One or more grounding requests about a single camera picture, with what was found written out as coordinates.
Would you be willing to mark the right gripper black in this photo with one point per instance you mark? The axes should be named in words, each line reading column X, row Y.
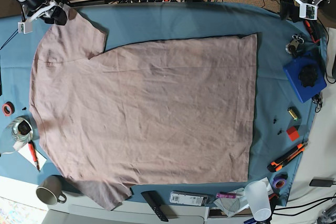
column 56, row 15

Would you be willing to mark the mauve pink T-shirt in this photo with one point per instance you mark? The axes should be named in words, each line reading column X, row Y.
column 176, row 111

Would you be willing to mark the orange black power tool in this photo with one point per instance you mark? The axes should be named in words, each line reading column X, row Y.
column 313, row 30

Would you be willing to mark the metal carabiner clamp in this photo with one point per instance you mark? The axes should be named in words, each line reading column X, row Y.
column 291, row 48

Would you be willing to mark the blue plastic box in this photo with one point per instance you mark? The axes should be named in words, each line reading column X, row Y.
column 292, row 70

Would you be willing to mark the black star knob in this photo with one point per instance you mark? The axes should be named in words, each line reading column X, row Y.
column 308, row 76

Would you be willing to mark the yellow green battery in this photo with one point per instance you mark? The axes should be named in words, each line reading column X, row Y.
column 293, row 111

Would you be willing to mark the red tape roll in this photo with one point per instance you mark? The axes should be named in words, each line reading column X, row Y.
column 8, row 108

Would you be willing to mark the clear tape roll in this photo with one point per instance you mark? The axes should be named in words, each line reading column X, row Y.
column 20, row 130

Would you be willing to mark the red cube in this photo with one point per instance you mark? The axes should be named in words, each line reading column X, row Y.
column 293, row 133

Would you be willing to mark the orange pen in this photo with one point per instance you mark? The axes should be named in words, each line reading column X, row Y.
column 32, row 150

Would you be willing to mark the white paper note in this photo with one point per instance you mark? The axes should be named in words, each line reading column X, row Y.
column 30, row 153

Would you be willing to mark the orange black utility knife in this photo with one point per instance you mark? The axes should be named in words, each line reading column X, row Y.
column 284, row 160

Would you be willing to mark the purple tape roll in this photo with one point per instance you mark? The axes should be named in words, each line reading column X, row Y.
column 279, row 181

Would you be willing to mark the grey ceramic mug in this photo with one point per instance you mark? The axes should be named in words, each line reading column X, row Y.
column 50, row 191

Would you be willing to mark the translucent plastic cup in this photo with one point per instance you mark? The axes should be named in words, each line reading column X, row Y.
column 257, row 197

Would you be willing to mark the purple marker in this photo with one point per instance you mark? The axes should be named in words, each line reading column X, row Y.
column 229, row 195

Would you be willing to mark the black remote control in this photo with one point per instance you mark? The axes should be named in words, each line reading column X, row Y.
column 148, row 197

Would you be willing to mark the clear packaged item with barcode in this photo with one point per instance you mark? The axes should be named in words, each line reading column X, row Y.
column 190, row 199

